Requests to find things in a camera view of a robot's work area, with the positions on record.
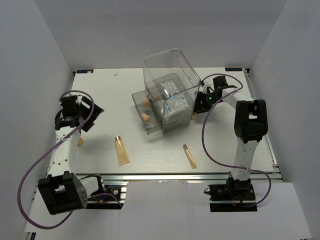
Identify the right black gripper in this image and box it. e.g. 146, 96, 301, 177
190, 91, 222, 114

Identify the white sachet packet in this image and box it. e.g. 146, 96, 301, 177
163, 94, 191, 118
160, 80, 179, 98

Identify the clear plastic organizer box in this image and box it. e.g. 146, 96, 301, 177
131, 48, 201, 134

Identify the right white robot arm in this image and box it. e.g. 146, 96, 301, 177
193, 73, 268, 200

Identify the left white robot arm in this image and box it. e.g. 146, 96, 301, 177
38, 94, 106, 215

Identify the left blue table label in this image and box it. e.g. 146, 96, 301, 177
76, 69, 94, 74

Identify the blue table label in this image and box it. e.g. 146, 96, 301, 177
76, 69, 94, 74
224, 67, 243, 72

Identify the right blue table label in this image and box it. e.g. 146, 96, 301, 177
224, 67, 243, 72

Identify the thin gold cream tube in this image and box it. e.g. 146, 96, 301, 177
182, 144, 197, 169

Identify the beige sponge inside box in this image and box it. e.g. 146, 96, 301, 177
142, 98, 150, 107

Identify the wide gold cream tube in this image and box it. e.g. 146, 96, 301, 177
114, 136, 130, 166

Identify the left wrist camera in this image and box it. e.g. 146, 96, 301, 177
78, 95, 92, 109

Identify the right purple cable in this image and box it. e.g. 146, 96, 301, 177
201, 74, 273, 208

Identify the aluminium front rail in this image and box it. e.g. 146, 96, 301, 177
101, 172, 283, 182

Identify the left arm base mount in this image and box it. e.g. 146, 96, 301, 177
76, 174, 124, 210

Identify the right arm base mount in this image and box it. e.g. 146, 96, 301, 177
203, 176, 258, 213

